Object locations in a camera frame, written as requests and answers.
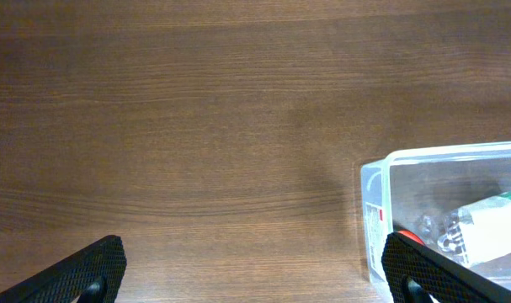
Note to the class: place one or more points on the red handled pliers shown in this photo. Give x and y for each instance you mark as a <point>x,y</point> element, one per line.
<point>410,235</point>

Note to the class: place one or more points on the clear case of coloured bits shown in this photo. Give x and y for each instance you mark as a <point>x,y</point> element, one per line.
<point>471,234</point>

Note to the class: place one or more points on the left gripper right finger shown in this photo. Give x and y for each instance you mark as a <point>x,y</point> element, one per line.
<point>415,273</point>

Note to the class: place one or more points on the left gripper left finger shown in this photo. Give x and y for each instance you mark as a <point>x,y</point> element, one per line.
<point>93,274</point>

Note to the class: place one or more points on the clear plastic container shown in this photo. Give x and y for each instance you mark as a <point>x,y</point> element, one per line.
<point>399,189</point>

